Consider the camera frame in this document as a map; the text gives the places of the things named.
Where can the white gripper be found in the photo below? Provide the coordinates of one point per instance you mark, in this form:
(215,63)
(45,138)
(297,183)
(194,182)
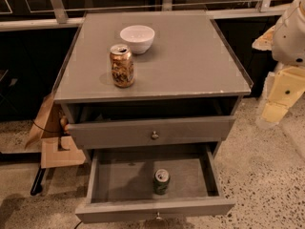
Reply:
(290,38)

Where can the green soda can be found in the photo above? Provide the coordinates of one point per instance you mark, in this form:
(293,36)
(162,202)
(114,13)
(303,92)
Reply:
(161,180)

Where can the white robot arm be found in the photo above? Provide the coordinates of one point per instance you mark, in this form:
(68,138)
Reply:
(286,41)

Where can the grey drawer cabinet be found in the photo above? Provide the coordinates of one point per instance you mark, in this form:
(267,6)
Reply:
(187,72)

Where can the metal top drawer knob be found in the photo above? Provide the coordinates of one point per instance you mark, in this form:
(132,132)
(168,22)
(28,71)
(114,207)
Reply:
(154,135)

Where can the gold soda can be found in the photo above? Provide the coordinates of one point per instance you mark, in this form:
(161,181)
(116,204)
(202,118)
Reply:
(122,65)

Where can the grey open middle drawer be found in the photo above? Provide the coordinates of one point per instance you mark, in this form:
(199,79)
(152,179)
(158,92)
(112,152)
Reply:
(121,184)

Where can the grey top drawer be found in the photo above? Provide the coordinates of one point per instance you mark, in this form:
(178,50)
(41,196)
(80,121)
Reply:
(117,134)

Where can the white ceramic bowl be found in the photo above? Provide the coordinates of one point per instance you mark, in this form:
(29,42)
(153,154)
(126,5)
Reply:
(138,37)

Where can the metal window rail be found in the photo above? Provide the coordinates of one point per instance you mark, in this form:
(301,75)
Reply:
(19,15)

